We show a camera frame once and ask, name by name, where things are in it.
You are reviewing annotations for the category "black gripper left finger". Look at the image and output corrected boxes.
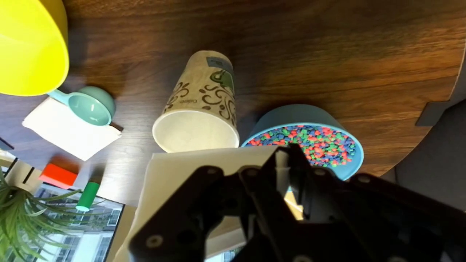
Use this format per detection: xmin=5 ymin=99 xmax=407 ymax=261
xmin=130 ymin=166 xmax=260 ymax=262

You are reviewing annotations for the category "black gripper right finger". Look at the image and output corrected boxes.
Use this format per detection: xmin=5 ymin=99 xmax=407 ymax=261
xmin=252 ymin=143 xmax=439 ymax=262

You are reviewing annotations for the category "white paper towel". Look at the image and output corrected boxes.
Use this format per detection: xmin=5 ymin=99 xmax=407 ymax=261
xmin=113 ymin=146 xmax=292 ymax=262

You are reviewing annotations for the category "patterned paper cup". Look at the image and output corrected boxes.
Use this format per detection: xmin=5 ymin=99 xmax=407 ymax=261
xmin=152 ymin=50 xmax=241 ymax=153

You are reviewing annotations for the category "teal measuring cup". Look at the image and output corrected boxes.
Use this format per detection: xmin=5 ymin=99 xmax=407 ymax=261
xmin=48 ymin=86 xmax=117 ymax=127

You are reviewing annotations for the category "blue bowl of colourful cereal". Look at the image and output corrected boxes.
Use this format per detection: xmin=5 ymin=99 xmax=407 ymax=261
xmin=244 ymin=104 xmax=364 ymax=181

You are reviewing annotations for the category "green block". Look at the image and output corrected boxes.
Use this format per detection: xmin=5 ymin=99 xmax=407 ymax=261
xmin=76 ymin=182 xmax=99 ymax=213

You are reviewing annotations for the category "dark grey sofa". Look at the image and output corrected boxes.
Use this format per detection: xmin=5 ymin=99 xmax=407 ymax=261
xmin=391 ymin=60 xmax=466 ymax=211

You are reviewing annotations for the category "potted green plant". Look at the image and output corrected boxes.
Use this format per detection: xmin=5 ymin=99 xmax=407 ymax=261
xmin=0 ymin=178 xmax=78 ymax=262

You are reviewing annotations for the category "round wooden table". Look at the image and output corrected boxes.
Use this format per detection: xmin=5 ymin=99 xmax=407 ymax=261
xmin=0 ymin=0 xmax=466 ymax=205

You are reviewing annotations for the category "folded white napkin stack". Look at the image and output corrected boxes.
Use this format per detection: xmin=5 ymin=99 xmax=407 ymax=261
xmin=22 ymin=98 xmax=123 ymax=160

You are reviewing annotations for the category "yellow plastic bowl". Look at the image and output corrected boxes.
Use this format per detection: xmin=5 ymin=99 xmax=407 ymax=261
xmin=0 ymin=0 xmax=70 ymax=96

